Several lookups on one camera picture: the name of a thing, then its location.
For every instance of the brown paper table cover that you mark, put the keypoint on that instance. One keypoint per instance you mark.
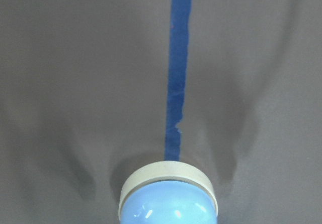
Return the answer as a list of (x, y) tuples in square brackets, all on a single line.
[(83, 105)]

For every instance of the blue call bell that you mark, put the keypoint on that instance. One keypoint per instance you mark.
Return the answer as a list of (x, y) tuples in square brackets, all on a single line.
[(168, 192)]

